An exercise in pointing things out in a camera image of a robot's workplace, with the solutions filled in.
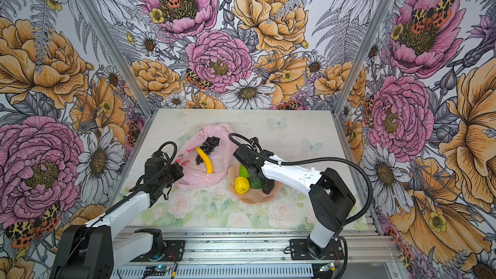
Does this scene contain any dark purple grape bunch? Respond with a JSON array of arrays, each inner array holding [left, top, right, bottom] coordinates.
[[196, 136, 220, 165]]

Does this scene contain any pink scalloped plate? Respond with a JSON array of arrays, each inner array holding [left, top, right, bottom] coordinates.
[[228, 164, 283, 205]]

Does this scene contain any yellow banana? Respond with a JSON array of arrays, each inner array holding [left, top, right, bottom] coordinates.
[[195, 147, 213, 174]]

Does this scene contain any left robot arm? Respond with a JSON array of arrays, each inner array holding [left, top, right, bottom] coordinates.
[[50, 152, 183, 278]]

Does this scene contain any left aluminium frame post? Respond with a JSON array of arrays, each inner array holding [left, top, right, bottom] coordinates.
[[79, 0, 154, 119]]

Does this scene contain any aluminium frame post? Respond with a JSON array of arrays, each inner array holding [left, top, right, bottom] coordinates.
[[79, 0, 154, 119], [332, 0, 408, 115]]

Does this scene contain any aluminium mounting rail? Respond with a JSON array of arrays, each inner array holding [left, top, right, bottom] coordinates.
[[161, 227, 400, 265]]

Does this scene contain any left green circuit board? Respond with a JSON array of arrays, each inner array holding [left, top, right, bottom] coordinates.
[[143, 265, 169, 278]]

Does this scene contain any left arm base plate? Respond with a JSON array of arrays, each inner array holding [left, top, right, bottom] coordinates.
[[133, 240, 185, 262]]

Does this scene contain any green circuit board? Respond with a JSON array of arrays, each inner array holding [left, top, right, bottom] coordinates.
[[319, 262, 336, 273], [143, 265, 169, 278]]

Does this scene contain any left black cable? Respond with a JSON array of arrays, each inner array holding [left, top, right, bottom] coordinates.
[[63, 141, 178, 272]]

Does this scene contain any bright green lime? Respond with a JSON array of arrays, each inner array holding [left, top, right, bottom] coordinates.
[[238, 165, 251, 179]]

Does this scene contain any yellow lemon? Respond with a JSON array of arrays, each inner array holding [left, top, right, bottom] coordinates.
[[234, 176, 251, 195]]

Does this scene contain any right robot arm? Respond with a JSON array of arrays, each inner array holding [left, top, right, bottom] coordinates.
[[229, 133, 356, 259]]

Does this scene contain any dark green avocado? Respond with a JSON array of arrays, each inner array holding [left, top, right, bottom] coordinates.
[[248, 177, 263, 190]]

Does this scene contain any right aluminium frame post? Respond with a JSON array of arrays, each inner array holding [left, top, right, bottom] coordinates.
[[332, 0, 408, 115]]

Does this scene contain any right green circuit board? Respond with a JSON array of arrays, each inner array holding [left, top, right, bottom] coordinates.
[[319, 262, 336, 273]]

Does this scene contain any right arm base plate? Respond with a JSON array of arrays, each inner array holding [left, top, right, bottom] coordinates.
[[289, 238, 345, 260]]

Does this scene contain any white vented cable duct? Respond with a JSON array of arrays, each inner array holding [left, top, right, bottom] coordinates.
[[111, 263, 314, 278]]

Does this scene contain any pink plastic bag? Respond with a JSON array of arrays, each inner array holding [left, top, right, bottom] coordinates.
[[175, 123, 235, 190]]

